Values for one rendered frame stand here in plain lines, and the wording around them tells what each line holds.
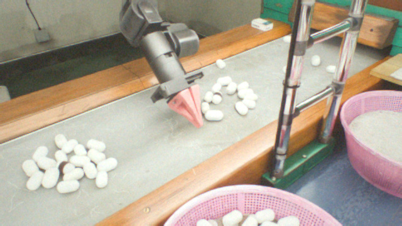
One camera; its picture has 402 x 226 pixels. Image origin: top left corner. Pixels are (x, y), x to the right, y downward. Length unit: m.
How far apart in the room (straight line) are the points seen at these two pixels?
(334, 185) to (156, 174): 0.34
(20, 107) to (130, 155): 0.27
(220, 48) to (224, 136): 0.38
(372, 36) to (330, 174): 0.43
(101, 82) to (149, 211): 0.41
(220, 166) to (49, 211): 0.27
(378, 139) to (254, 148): 0.26
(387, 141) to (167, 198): 0.45
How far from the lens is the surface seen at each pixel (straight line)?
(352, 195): 0.70
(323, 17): 1.08
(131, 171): 0.60
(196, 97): 0.65
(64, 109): 0.77
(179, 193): 0.52
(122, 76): 0.84
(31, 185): 0.61
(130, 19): 0.70
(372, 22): 1.02
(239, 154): 0.59
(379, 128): 0.79
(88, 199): 0.57
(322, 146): 0.72
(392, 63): 0.98
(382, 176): 0.70
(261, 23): 1.13
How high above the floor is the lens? 1.15
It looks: 34 degrees down
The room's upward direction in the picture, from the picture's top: straight up
